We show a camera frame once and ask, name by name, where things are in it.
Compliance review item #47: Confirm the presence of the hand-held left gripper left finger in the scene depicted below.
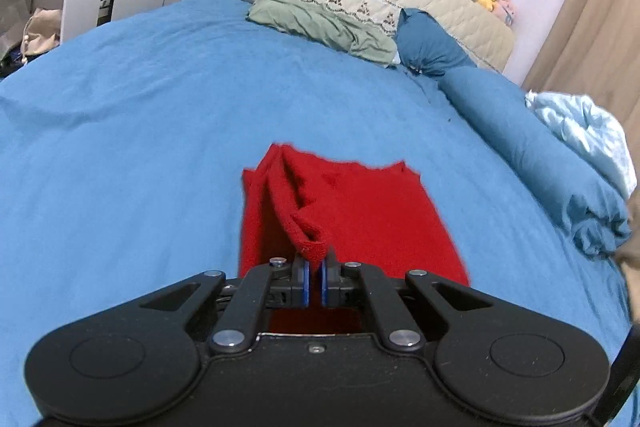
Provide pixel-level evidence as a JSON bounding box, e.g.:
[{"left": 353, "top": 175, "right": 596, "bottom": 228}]
[{"left": 140, "top": 257, "right": 312, "bottom": 355}]

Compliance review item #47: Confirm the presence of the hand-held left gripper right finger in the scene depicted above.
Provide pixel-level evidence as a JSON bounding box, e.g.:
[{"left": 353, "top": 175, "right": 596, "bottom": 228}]
[{"left": 320, "top": 251, "right": 493, "bottom": 353}]

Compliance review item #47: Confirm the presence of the red knit sweater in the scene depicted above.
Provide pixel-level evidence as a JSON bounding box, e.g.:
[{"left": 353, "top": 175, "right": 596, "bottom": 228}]
[{"left": 237, "top": 143, "right": 471, "bottom": 335}]

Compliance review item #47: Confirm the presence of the bed with blue sheet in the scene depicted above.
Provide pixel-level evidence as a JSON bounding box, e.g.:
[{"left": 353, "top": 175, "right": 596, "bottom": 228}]
[{"left": 0, "top": 0, "right": 640, "bottom": 427}]

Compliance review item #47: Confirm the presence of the rolled blue duvet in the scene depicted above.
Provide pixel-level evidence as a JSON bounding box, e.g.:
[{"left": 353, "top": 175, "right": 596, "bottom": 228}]
[{"left": 437, "top": 68, "right": 633, "bottom": 260}]

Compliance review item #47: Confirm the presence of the light blue blanket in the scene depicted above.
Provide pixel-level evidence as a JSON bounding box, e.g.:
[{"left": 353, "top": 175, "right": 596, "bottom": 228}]
[{"left": 524, "top": 91, "right": 638, "bottom": 198}]

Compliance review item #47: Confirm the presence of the blue pillow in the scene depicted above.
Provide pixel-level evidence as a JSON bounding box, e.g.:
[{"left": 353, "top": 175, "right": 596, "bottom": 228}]
[{"left": 395, "top": 8, "right": 476, "bottom": 78}]

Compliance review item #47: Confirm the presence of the green pillow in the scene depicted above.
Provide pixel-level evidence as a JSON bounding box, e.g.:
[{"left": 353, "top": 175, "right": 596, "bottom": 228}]
[{"left": 246, "top": 0, "right": 398, "bottom": 66}]

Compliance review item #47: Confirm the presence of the beige curtain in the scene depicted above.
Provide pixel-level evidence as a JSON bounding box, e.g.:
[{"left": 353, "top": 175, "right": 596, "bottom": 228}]
[{"left": 520, "top": 0, "right": 640, "bottom": 128}]

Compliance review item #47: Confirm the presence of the beige cloth bag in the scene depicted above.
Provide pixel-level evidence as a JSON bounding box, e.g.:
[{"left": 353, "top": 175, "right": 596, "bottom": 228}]
[{"left": 22, "top": 7, "right": 63, "bottom": 58}]

